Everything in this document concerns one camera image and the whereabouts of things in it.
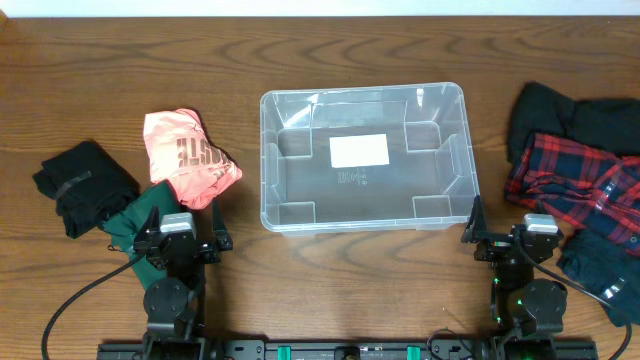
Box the red navy plaid shirt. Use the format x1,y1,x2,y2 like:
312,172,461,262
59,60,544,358
504,133,639,256

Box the clear plastic storage container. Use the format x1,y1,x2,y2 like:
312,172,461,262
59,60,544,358
260,82,480,236

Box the dark navy garment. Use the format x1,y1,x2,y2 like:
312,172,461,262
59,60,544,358
557,230,639,327

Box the dark green shirt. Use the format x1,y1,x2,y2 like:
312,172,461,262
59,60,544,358
102,181,181,260

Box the black garment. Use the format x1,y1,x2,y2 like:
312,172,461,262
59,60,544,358
33,141,139,239

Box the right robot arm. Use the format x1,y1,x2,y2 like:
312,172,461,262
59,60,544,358
461,196,567,359

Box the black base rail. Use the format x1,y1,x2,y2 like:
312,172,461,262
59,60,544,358
96,338,598,360

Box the pink printed shirt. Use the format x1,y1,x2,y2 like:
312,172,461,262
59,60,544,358
143,108,243,210

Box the black sweater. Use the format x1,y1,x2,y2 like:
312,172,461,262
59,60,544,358
507,82,639,164

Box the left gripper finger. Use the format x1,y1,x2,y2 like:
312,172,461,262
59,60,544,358
211,199,229,241
138,206,160,242

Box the white label in container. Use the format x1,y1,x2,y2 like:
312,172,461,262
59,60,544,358
329,134,390,168

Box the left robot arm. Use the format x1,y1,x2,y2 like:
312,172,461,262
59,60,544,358
133,202,233,360

